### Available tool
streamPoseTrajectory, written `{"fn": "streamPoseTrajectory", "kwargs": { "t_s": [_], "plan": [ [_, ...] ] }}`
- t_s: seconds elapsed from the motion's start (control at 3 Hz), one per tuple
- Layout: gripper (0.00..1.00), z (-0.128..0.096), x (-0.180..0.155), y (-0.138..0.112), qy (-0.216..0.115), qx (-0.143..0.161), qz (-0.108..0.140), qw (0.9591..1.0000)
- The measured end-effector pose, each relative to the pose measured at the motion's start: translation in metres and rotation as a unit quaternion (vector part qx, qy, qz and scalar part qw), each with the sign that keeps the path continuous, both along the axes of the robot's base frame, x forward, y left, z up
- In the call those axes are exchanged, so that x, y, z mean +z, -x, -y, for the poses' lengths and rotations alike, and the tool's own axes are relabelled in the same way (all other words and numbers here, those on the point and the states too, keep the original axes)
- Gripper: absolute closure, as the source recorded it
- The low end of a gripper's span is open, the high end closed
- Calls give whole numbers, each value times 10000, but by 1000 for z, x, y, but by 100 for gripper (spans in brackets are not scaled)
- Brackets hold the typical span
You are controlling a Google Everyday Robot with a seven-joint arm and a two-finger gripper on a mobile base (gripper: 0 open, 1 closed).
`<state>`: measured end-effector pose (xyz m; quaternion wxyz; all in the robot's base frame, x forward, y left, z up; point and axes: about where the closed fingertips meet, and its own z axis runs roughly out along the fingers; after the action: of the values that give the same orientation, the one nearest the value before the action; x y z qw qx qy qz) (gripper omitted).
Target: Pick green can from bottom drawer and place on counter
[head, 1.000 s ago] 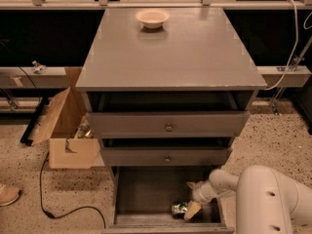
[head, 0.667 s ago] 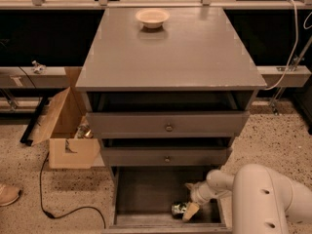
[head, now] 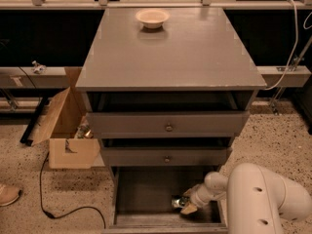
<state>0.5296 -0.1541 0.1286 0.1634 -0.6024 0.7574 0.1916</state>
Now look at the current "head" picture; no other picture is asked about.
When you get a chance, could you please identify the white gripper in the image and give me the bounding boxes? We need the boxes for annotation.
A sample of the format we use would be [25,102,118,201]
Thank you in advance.
[180,183,215,215]

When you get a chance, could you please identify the crushed green can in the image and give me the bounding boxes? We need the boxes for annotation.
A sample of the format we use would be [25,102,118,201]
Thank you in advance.
[172,195,189,210]

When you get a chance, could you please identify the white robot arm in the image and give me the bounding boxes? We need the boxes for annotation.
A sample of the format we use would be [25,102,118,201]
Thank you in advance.
[181,163,312,234]

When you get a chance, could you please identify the grey bottom drawer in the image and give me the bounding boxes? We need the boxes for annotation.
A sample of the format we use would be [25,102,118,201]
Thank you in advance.
[104,166,227,234]

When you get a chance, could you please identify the grey drawer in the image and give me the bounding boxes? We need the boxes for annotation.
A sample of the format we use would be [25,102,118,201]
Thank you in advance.
[87,92,250,138]
[102,137,232,167]
[104,166,227,234]

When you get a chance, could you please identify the grey middle drawer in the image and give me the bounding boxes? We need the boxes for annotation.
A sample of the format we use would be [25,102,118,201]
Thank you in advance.
[102,137,232,167]

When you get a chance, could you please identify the grey drawer cabinet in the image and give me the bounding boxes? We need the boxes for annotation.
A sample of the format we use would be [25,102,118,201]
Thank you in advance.
[75,6,268,234]

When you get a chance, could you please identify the grey top drawer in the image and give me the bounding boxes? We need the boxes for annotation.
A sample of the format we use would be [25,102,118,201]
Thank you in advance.
[87,92,250,138]

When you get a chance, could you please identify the cans inside cardboard box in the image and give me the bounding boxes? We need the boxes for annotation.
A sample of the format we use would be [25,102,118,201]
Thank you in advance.
[75,123,94,138]

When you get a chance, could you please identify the open cardboard box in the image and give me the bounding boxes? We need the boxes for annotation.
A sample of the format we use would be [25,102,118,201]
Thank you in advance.
[32,67,101,169]

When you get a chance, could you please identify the tan shoe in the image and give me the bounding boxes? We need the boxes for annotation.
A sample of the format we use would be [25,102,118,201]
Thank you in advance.
[0,183,21,207]

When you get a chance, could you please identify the white bowl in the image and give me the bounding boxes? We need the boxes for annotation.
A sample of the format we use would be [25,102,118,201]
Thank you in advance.
[136,9,170,29]

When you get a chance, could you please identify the small crumpled silver object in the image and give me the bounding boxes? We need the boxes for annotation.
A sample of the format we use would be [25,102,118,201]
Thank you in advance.
[32,60,47,74]

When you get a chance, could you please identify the black power cable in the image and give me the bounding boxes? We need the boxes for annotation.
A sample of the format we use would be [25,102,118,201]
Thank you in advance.
[39,151,107,228]

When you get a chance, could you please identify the white cable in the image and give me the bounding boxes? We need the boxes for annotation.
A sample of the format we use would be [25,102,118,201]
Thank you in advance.
[262,0,300,92]

